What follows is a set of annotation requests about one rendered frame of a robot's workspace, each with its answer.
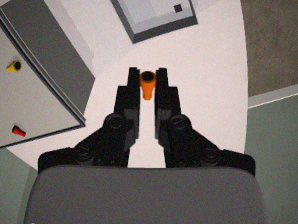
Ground grey rectangular box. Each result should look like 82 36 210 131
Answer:
0 0 95 149

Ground orange wire connector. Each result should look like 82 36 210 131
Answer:
140 71 156 100

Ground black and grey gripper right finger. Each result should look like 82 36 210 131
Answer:
154 68 256 177

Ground open grey square box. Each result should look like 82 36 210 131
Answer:
109 0 200 46

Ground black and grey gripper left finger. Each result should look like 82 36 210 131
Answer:
38 67 140 174

